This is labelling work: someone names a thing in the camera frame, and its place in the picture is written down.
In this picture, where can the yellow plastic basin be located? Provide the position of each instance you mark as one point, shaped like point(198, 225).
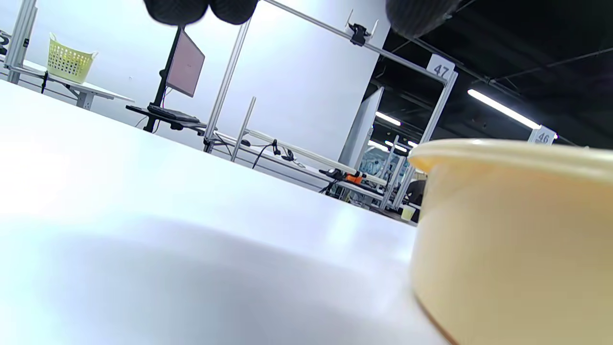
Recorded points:
point(517, 239)

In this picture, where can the computer monitor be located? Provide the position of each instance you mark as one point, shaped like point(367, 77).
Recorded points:
point(186, 64)

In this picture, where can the person's left hand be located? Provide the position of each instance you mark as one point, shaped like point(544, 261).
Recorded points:
point(416, 19)

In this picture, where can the black clamp with white antennas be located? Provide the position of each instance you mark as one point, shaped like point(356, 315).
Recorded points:
point(358, 36)

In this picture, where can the white partition panel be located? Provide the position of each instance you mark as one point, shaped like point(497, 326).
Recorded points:
point(359, 134)

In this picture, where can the long ceiling light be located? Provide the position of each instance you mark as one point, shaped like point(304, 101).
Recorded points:
point(503, 109)

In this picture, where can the yellow-green plastic basket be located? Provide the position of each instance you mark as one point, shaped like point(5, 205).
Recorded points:
point(69, 62)

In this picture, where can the black keyboard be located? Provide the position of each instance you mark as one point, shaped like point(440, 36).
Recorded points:
point(172, 114)

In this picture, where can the aluminium profile post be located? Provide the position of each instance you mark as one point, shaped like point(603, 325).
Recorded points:
point(21, 38)

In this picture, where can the long white desk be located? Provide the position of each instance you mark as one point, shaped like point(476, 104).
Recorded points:
point(297, 175)

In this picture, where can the yellow paper cup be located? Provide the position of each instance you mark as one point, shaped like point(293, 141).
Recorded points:
point(408, 213)

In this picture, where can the black computer stand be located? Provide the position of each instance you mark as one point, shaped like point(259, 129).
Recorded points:
point(155, 110)

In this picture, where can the white desk with basket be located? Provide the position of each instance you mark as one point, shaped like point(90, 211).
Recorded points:
point(91, 88)

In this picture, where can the white number sign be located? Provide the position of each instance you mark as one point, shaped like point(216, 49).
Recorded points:
point(542, 135)
point(440, 68)

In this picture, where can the aluminium profile frame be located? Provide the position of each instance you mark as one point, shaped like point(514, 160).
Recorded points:
point(225, 86)

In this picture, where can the small orange tool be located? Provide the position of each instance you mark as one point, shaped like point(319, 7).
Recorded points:
point(354, 178)

